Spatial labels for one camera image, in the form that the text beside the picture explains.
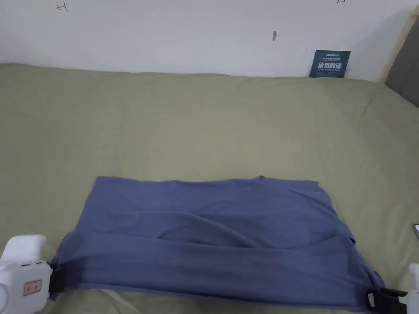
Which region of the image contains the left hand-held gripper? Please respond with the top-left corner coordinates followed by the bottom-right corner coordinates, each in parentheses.
top-left (0, 234), bottom-right (67, 309)

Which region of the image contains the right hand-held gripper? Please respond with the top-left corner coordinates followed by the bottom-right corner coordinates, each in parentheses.
top-left (366, 263), bottom-right (419, 314)

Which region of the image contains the dark blue shirt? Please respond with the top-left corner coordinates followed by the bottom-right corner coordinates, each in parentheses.
top-left (49, 175), bottom-right (387, 311)

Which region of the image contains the bed with pale green sheet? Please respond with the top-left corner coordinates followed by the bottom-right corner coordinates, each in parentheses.
top-left (0, 62), bottom-right (419, 314)

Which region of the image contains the grey padded headboard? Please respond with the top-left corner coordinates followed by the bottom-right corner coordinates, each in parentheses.
top-left (376, 9), bottom-right (419, 108)

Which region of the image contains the dark blue printed card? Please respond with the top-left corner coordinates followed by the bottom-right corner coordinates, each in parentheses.
top-left (309, 50), bottom-right (351, 79)

